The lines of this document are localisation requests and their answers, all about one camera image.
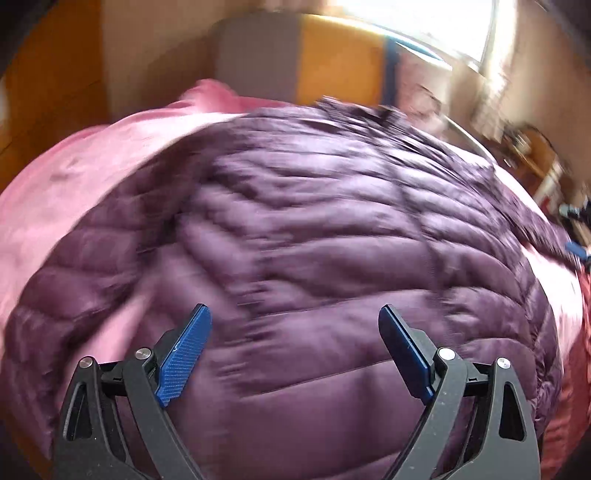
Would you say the purple quilted down jacket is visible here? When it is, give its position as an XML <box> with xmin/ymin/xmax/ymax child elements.
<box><xmin>0</xmin><ymin>96</ymin><xmax>583</xmax><ymax>480</ymax></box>

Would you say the wooden desk with clutter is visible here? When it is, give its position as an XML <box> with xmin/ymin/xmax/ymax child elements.
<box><xmin>482</xmin><ymin>123</ymin><xmax>590</xmax><ymax>216</ymax></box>

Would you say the deer print pillow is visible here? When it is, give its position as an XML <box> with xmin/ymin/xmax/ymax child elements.
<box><xmin>397</xmin><ymin>48</ymin><xmax>453</xmax><ymax>138</ymax></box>

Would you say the pink bedspread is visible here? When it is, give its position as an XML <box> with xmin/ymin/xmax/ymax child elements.
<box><xmin>0</xmin><ymin>78</ymin><xmax>591</xmax><ymax>480</ymax></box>

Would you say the window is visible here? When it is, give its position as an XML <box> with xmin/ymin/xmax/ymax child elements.
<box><xmin>325</xmin><ymin>0</ymin><xmax>517</xmax><ymax>77</ymax></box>

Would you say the grey yellow blue headboard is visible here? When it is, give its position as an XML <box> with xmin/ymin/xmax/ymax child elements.
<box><xmin>214</xmin><ymin>11</ymin><xmax>445</xmax><ymax>110</ymax></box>

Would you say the wooden wardrobe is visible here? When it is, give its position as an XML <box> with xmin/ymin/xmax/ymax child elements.
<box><xmin>1</xmin><ymin>1</ymin><xmax>110</xmax><ymax>188</ymax></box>

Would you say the grey curved bed rail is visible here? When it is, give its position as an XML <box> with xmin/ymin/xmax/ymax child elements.
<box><xmin>445</xmin><ymin>116</ymin><xmax>495</xmax><ymax>162</ymax></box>

